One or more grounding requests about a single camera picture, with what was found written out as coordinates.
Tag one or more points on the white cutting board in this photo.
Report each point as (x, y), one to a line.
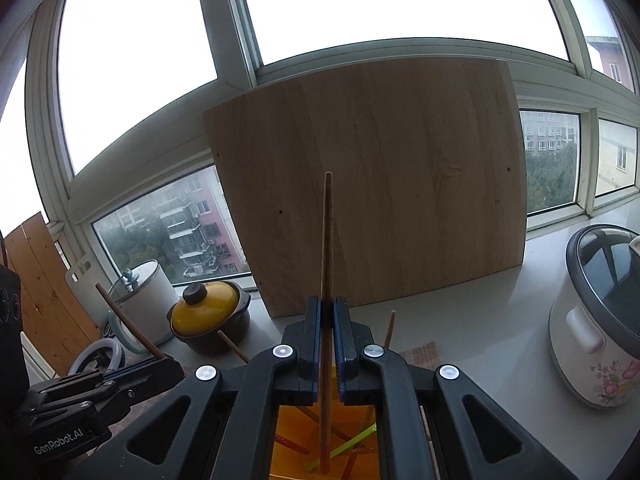
(81, 278)

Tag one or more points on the white teal canister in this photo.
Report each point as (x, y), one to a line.
(145, 295)

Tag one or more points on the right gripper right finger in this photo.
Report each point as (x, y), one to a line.
(432, 424)

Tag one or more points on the wooden chopstick red tip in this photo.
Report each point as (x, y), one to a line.
(326, 325)

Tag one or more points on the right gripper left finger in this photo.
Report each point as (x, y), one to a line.
(222, 427)

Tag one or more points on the green plastic spoon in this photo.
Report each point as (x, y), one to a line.
(344, 446)

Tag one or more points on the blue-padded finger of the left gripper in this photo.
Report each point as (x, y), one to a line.
(145, 379)

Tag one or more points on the black pot yellow lid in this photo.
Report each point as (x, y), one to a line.
(203, 310)

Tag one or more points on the brown wooden plank panel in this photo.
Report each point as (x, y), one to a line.
(53, 319)

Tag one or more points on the white floral rice cooker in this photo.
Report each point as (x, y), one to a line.
(593, 324)

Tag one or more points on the light wooden board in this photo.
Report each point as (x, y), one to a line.
(424, 160)

